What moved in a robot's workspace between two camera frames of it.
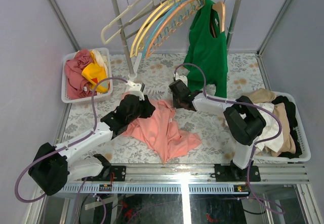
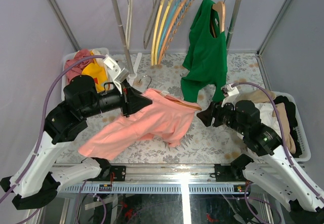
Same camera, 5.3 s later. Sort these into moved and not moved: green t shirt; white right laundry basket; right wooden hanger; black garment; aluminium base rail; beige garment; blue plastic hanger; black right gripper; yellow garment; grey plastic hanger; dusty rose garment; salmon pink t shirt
Moved: salmon pink t shirt; grey plastic hanger; blue plastic hanger; black right gripper
Not moved: green t shirt; white right laundry basket; black garment; beige garment; aluminium base rail; yellow garment; right wooden hanger; dusty rose garment
